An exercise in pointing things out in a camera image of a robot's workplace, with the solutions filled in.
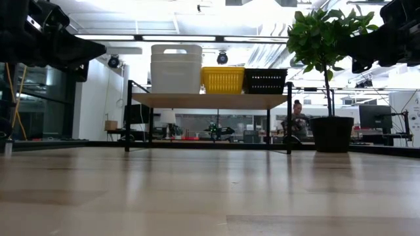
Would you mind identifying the person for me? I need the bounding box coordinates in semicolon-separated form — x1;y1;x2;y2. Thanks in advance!
281;99;312;142

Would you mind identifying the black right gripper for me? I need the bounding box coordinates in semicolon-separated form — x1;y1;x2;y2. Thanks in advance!
340;22;420;67

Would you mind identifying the small white cylinder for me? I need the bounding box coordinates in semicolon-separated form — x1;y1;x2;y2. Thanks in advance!
3;138;14;157

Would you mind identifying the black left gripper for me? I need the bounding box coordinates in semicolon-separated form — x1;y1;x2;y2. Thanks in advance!
0;29;108;69

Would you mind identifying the yellow hanging cable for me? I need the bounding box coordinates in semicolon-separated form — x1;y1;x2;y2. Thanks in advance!
12;65;29;127
5;62;29;141

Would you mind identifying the black computer monitor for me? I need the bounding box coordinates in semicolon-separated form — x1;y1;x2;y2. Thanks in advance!
123;104;151;125
358;104;393;129

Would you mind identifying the green leafy small tree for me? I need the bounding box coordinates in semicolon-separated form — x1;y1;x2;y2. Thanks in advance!
285;9;380;118

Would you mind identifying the white shade table lamp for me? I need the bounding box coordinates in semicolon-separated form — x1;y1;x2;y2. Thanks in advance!
159;110;177;139

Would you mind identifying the white cabinet with poster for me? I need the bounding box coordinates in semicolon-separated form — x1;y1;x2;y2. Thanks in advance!
388;90;420;148

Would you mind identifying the black frame wooden shelf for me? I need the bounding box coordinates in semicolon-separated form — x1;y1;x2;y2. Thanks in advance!
124;80;294;155

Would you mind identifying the long linear ceiling light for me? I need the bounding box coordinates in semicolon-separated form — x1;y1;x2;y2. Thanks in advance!
75;33;289;45

